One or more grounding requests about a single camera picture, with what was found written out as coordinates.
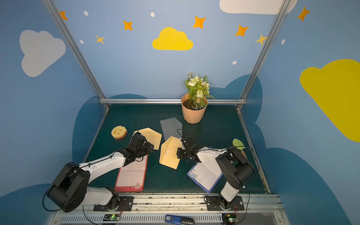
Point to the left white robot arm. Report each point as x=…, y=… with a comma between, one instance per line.
x=71, y=190

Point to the left green circuit board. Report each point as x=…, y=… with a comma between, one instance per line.
x=111, y=217

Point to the blue handheld device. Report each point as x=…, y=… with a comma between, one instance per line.
x=178, y=220

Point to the green circuit board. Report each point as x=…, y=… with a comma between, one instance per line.
x=229, y=219
x=111, y=217

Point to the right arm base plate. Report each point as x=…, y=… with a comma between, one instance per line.
x=218, y=203

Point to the grey envelope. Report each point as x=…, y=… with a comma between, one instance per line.
x=171, y=128

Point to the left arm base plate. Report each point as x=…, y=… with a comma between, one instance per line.
x=116, y=204

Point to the white flower plant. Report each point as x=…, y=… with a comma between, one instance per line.
x=198, y=91

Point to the peach flower pot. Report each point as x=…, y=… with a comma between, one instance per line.
x=192, y=116

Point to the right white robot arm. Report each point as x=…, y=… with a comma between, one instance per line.
x=236, y=169

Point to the red letter paper flat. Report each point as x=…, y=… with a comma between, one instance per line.
x=131, y=178

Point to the green toy shovel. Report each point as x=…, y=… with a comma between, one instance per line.
x=238, y=144

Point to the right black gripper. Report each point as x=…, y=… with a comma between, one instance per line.
x=183, y=152

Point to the aluminium front rail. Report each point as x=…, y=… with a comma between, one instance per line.
x=151, y=209

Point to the blue floral letter paper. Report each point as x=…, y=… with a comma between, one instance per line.
x=205, y=174

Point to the large yellow envelope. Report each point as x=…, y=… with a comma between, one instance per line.
x=151, y=136

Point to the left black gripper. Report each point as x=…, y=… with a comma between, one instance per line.
x=145, y=144

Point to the right green circuit board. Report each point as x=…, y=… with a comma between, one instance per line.
x=229, y=219

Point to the small yellow envelope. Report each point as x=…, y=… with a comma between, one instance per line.
x=168, y=152

